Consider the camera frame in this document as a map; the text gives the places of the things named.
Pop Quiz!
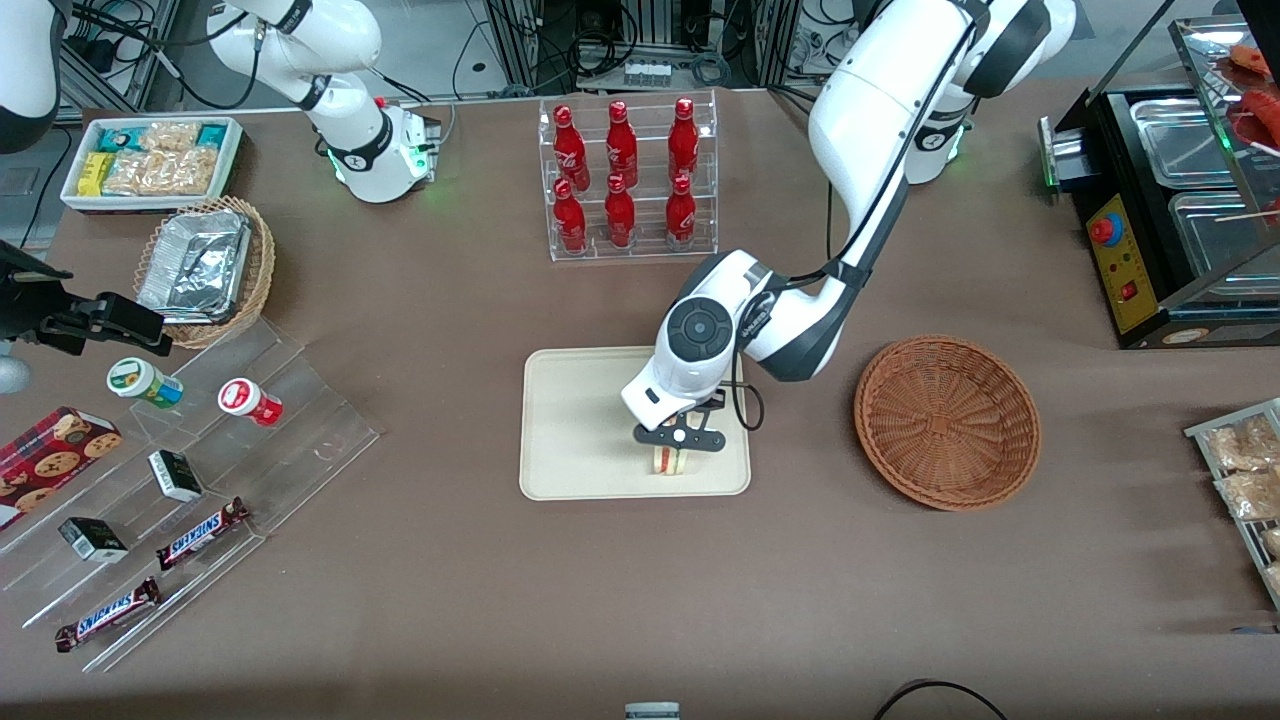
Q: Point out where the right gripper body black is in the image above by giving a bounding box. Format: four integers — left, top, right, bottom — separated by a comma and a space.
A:
0, 243, 76, 346

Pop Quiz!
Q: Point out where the cream plastic tray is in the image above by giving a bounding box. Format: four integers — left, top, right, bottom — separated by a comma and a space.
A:
519, 346, 752, 501

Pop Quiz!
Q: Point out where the light wicker basket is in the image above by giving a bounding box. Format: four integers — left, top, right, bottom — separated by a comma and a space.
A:
133, 195, 276, 351

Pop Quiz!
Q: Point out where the brown wicker basket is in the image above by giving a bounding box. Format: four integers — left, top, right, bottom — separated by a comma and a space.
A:
854, 335, 1042, 512

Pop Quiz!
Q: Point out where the green lidded jar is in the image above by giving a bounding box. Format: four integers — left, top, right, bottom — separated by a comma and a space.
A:
107, 357, 184, 409

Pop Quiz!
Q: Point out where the silver foil packet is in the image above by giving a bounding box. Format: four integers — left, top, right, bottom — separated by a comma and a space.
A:
140, 215, 249, 319
150, 208, 253, 323

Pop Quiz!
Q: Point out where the white plastic snack bin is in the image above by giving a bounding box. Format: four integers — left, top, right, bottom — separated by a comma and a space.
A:
60, 116, 245, 215

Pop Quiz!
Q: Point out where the red lidded jar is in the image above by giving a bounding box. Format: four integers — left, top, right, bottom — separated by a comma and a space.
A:
218, 378, 283, 428

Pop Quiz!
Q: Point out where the red tartan cookie box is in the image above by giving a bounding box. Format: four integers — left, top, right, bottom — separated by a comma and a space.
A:
0, 406, 123, 532

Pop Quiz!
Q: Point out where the clear bag of crackers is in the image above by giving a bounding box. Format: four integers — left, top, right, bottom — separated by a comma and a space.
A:
104, 148, 219, 197
140, 121, 202, 153

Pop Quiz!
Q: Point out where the small black carton box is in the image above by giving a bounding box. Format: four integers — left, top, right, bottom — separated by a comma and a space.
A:
148, 450, 204, 503
58, 517, 129, 563

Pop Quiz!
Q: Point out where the clear acrylic bottle rack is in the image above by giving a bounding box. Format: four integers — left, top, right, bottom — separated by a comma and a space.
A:
538, 89, 720, 263

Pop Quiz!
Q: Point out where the red drink bottle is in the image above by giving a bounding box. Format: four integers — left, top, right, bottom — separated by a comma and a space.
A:
553, 104, 591, 191
667, 97, 700, 184
553, 178, 589, 254
604, 173, 638, 249
665, 172, 698, 247
606, 100, 640, 188

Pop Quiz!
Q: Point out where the clear acrylic stepped display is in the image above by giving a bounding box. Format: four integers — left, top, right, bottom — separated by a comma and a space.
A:
0, 315, 382, 673

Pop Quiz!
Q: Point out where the Snickers chocolate bar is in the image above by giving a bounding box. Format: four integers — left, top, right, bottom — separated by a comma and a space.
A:
155, 497, 251, 571
55, 577, 162, 653

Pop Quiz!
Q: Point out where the black food warmer cabinet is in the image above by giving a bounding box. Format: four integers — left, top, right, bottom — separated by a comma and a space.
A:
1038, 0, 1280, 351

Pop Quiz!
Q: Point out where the clear bag of pastries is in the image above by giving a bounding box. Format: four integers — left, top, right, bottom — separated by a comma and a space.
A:
1214, 467, 1280, 522
1204, 414, 1280, 472

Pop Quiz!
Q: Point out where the steel food pan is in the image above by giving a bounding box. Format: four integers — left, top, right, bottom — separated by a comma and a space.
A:
1167, 190, 1280, 279
1129, 97, 1239, 191

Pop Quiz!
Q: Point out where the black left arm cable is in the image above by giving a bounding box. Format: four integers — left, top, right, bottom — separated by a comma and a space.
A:
728, 260, 851, 433

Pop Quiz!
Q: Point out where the black floor cable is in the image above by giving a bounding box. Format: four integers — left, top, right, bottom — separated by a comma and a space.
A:
872, 679, 1008, 720

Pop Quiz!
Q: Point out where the grey wire rack tray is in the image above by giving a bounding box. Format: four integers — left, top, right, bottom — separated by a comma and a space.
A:
1184, 397, 1280, 612

